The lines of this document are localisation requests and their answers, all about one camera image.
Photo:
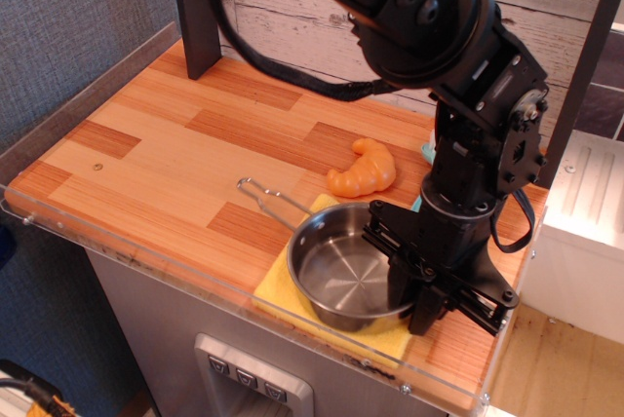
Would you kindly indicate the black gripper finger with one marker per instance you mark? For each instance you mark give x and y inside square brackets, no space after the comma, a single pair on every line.
[431,305]
[404,284]

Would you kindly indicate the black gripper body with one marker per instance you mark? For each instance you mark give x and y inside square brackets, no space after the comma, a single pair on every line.
[449,245]

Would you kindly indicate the stainless steel pot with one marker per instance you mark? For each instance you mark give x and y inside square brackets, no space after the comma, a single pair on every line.
[339,277]

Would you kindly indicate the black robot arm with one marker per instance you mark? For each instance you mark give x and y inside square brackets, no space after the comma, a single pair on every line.
[491,95]

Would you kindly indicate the orange plastic croissant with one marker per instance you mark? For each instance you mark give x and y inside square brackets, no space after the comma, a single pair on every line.
[373,171]

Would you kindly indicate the teal scrub brush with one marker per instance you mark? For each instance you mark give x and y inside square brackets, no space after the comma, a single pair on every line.
[428,151]

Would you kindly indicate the yellow cloth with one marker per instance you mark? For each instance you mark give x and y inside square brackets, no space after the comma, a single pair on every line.
[277,295]

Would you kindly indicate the white drawer unit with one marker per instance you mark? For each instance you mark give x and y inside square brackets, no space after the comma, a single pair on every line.
[575,270]

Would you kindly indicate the silver control panel with buttons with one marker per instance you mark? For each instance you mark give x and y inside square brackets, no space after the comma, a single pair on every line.
[239,384]

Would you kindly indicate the grey metal cabinet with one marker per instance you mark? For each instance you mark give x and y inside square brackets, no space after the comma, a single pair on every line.
[161,321]

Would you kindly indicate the clear acrylic front guard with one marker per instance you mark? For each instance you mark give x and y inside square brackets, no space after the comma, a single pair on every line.
[451,370]

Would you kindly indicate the orange object bottom left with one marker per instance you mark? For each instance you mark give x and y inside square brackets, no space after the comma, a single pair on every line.
[52,408]

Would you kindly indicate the dark right shelf post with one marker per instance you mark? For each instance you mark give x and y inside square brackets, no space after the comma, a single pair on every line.
[588,60]

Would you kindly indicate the dark shelf post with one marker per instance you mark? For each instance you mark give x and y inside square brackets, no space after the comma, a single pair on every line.
[200,36]
[588,60]

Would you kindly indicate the dark left shelf post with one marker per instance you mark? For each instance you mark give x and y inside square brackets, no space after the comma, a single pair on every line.
[200,36]

